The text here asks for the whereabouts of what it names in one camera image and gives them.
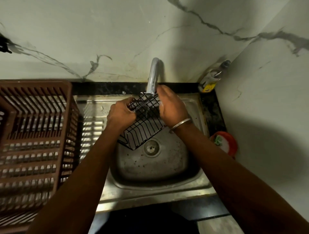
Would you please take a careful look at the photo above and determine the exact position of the silver bracelet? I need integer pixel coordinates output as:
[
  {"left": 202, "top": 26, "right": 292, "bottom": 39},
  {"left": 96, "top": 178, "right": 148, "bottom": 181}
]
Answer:
[{"left": 169, "top": 118, "right": 192, "bottom": 134}]

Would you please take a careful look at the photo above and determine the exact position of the person's left forearm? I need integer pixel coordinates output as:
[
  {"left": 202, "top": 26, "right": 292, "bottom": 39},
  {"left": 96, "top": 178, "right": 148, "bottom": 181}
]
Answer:
[{"left": 26, "top": 125, "right": 121, "bottom": 234}]

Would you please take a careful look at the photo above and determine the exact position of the chrome faucet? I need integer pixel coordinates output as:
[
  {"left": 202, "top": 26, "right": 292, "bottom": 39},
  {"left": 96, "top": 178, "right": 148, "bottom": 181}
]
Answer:
[{"left": 145, "top": 57, "right": 161, "bottom": 96}]

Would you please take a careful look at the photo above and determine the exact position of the black wire rack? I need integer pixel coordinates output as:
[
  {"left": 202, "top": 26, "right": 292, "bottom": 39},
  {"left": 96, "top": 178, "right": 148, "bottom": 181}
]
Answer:
[{"left": 117, "top": 93, "right": 167, "bottom": 151}]

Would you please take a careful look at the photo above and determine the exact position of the stainless steel sink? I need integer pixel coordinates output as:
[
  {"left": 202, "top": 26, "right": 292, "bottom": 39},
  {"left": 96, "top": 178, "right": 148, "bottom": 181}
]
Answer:
[{"left": 72, "top": 93, "right": 217, "bottom": 214}]

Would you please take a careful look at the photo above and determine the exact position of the person's right hand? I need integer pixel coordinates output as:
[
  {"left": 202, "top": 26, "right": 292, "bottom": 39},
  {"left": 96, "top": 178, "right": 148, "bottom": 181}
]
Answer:
[{"left": 156, "top": 84, "right": 192, "bottom": 131}]

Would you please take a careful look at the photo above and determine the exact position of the brown plastic dish basket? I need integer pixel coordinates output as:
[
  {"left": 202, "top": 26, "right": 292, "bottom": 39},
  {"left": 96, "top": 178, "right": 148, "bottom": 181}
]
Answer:
[{"left": 0, "top": 80, "right": 80, "bottom": 233}]

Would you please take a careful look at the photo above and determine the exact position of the orange round container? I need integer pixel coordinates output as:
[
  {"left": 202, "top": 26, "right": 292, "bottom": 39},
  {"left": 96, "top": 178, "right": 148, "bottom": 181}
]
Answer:
[{"left": 209, "top": 131, "right": 238, "bottom": 158}]

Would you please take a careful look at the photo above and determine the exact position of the person's dark clothing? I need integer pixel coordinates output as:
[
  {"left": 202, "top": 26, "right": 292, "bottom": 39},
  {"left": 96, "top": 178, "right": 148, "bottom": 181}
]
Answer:
[{"left": 88, "top": 205, "right": 201, "bottom": 234}]

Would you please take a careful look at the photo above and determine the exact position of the person's left hand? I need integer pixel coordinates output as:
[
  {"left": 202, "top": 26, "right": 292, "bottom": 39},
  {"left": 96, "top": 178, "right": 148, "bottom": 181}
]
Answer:
[{"left": 106, "top": 97, "right": 137, "bottom": 132}]

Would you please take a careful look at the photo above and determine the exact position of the clear dish soap bottle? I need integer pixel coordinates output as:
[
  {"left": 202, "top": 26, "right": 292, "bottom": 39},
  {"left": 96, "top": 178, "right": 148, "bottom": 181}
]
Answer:
[{"left": 198, "top": 60, "right": 231, "bottom": 93}]

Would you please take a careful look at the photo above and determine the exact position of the person's right forearm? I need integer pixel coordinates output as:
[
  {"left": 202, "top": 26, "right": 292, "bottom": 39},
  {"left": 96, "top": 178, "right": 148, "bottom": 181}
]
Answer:
[{"left": 173, "top": 121, "right": 309, "bottom": 234}]

